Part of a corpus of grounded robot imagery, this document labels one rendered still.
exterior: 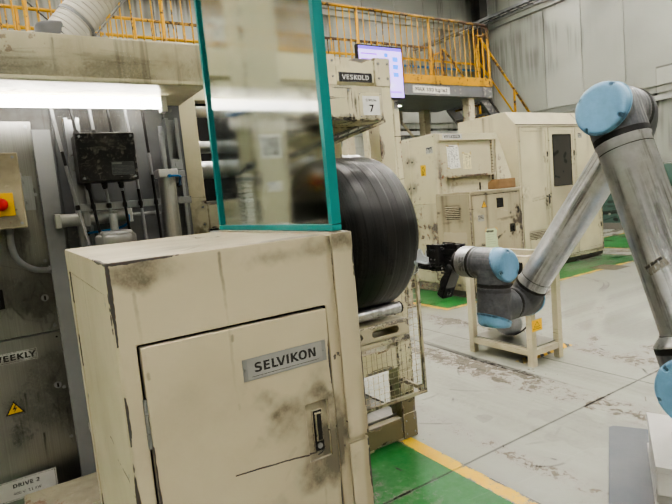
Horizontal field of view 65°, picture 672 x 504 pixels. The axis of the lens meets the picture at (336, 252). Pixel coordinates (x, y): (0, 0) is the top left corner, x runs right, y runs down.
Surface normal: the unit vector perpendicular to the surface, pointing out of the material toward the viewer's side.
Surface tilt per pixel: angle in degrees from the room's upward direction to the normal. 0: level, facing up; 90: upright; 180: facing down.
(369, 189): 56
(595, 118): 79
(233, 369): 90
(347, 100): 90
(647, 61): 90
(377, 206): 69
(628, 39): 90
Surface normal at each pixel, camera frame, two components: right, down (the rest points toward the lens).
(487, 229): 0.54, 0.04
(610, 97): -0.81, -0.05
